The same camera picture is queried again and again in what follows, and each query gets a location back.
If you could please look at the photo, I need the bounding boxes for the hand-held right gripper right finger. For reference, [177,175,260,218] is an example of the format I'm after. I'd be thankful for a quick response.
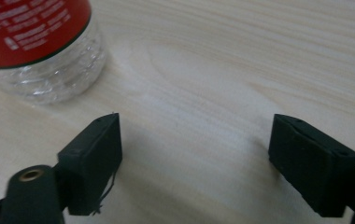
[267,113,355,218]

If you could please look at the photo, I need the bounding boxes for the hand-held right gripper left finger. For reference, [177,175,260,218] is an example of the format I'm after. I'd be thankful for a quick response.
[56,112,123,217]

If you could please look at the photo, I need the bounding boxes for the clear plastic bottle red label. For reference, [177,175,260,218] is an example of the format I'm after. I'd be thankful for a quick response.
[0,0,107,105]

